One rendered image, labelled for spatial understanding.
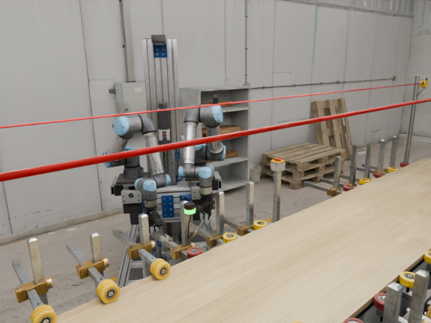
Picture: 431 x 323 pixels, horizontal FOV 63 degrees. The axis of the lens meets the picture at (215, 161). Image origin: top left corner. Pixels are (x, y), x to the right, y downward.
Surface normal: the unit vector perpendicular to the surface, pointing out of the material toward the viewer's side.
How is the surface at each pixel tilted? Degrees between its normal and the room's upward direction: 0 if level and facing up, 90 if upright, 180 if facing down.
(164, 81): 90
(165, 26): 90
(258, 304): 0
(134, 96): 90
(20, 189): 90
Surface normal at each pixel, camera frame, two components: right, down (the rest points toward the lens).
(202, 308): -0.01, -0.96
